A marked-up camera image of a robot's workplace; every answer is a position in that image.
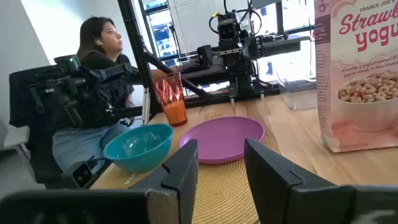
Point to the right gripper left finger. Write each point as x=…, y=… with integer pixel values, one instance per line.
x=180, y=186

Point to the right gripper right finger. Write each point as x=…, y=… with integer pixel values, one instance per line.
x=280, y=193

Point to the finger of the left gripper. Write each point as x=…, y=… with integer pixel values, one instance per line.
x=233, y=90
x=261, y=90

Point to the pink strawberry yogurt cereal box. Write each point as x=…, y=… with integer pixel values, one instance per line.
x=357, y=93

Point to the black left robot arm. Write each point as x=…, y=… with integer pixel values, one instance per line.
x=273, y=46

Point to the clear plastic container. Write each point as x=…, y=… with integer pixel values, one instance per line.
x=298, y=96

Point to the round yellow woven placemat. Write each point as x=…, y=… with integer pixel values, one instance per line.
x=224, y=186

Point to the teal bowl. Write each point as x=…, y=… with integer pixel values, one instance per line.
x=146, y=158

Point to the purple plate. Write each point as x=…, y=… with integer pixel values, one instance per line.
x=222, y=137

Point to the orange faceted plastic cup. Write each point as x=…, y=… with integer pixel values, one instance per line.
x=174, y=109

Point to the white pole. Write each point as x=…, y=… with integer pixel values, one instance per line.
x=145, y=105

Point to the person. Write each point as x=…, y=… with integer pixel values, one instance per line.
x=102, y=37

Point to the white seat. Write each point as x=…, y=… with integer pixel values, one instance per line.
x=17, y=137

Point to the black office chair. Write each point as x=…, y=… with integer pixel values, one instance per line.
x=25, y=93

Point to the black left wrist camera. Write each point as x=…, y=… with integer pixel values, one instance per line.
x=227, y=29

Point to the black window frame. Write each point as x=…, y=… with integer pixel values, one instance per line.
x=146, y=28

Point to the small black stereo camera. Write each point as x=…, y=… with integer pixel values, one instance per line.
x=81, y=175

